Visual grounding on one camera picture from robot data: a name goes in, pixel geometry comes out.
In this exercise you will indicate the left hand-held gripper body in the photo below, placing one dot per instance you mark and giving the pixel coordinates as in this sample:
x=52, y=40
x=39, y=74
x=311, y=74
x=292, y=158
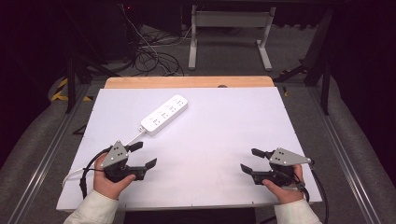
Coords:
x=115, y=156

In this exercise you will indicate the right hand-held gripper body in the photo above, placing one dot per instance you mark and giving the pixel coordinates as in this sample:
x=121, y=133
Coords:
x=285, y=158

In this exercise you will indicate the person's left hand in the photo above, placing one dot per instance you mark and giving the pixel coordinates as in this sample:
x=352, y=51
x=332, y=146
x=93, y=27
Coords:
x=108, y=186

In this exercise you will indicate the person's right hand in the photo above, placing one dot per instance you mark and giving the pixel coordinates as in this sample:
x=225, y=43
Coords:
x=285, y=193

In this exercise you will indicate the white power strip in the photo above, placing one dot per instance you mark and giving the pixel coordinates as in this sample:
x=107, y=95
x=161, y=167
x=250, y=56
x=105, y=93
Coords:
x=164, y=114

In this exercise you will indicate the black metal stand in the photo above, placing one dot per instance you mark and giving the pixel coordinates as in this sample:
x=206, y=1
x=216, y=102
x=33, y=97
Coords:
x=324, y=84
x=71, y=87

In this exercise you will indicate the yellow black hazard tape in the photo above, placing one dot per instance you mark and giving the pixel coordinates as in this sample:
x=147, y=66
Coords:
x=59, y=95

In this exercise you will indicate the aluminium floor rail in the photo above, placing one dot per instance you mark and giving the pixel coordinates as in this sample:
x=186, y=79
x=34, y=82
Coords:
x=345, y=161
x=46, y=158

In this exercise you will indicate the white metal desk frame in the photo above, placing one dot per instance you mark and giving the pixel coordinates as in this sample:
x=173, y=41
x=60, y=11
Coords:
x=230, y=19

